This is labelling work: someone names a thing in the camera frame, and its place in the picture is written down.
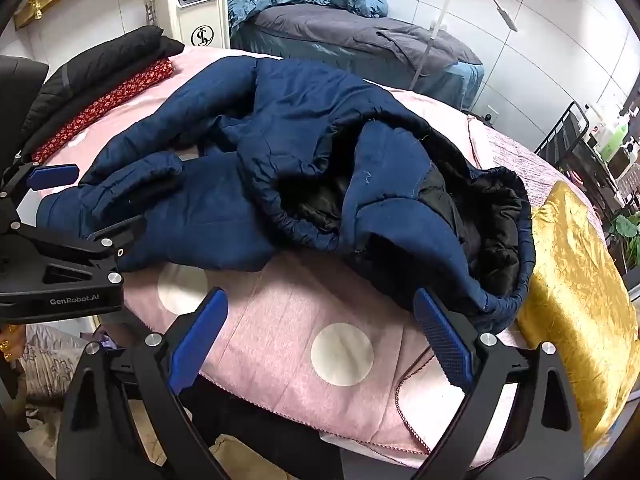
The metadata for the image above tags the beige cloth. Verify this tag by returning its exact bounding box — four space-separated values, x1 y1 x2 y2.
207 432 281 480

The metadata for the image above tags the black padded jacket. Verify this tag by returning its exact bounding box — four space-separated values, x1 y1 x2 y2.
20 25 186 153

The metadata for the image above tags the grey bed sheet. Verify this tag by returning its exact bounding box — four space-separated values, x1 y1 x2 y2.
252 4 483 81

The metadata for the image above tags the dark cloth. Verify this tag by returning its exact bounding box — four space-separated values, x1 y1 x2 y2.
190 375 346 480

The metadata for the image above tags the red floral cloth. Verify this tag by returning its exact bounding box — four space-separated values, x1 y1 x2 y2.
31 57 174 165

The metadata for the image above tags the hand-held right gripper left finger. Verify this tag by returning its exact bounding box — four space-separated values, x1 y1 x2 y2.
54 287 231 480

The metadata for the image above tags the dark grey folded garment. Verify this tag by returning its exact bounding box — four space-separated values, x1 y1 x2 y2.
227 0 486 111

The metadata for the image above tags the navy blue padded jacket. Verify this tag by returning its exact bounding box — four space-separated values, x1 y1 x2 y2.
35 55 537 333

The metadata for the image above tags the grey patterned cloth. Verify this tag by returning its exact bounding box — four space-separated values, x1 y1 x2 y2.
20 322 98 401

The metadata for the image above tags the black trolley rack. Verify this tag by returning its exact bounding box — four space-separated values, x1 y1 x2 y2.
534 100 640 281

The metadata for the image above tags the green bottle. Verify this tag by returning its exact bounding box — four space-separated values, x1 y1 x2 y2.
597 112 632 161

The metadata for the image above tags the pink dotted blanket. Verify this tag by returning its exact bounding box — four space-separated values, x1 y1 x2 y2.
30 45 608 456

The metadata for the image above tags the green potted plant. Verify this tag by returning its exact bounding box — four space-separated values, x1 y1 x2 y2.
607 212 640 256

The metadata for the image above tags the beige box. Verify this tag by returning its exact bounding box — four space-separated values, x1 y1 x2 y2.
141 0 232 51

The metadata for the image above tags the white floor lamp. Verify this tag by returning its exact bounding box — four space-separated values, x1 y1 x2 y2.
410 0 518 93

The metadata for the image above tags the white bottle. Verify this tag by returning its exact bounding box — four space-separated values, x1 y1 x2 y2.
585 102 606 136

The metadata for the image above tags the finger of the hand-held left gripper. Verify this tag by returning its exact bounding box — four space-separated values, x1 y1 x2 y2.
10 214 149 285
0 157 81 227

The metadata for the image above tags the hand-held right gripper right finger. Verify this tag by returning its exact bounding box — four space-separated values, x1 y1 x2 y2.
412 287 586 480

